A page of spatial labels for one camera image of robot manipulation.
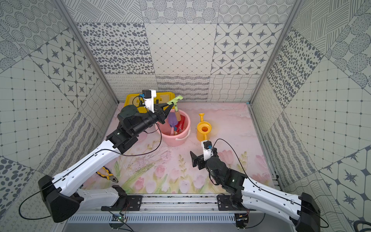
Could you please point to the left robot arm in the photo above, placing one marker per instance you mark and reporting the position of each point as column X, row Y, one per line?
column 62, row 194

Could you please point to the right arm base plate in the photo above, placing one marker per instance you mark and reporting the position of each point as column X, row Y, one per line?
column 225, row 203

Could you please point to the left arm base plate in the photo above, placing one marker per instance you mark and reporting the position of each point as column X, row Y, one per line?
column 125, row 203

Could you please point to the yellow black pliers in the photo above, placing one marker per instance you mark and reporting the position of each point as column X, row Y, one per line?
column 107, row 174

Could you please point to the yellow toy watering can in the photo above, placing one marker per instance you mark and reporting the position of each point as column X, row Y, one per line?
column 203, row 129

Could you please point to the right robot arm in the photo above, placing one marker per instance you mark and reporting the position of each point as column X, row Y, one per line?
column 300, row 211

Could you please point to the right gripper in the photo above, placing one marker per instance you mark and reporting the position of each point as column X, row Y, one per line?
column 200, row 159

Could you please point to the right controller board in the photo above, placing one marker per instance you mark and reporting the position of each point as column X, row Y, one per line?
column 241, row 220

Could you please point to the aluminium mounting rail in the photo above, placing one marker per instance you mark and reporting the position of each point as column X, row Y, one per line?
column 185, row 200

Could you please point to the floral pink table mat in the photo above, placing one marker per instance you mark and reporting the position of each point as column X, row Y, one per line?
column 152, row 166

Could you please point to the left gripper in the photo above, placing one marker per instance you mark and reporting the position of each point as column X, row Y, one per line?
column 159, row 111

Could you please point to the green rake wooden handle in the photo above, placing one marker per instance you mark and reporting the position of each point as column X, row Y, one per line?
column 174, row 101

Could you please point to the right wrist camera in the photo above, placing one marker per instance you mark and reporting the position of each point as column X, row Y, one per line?
column 207, row 150

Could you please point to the yellow black toolbox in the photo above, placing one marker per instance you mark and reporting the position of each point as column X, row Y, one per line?
column 162, row 97

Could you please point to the pink plastic bucket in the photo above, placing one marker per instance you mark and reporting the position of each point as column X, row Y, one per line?
column 176, row 140

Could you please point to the controller board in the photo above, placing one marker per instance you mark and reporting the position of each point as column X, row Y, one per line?
column 117, row 222
column 241, row 220

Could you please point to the left controller board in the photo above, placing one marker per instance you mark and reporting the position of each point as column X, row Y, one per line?
column 117, row 222

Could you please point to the purple shovel pink handle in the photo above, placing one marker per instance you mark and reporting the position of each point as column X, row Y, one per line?
column 172, row 121

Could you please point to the red shovel wooden handle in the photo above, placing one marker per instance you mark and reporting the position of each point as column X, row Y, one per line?
column 179, row 127

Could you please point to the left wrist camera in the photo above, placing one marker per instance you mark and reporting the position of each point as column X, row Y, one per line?
column 148, row 99

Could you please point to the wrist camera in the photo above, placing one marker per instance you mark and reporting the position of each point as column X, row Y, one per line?
column 207, row 150
column 148, row 99

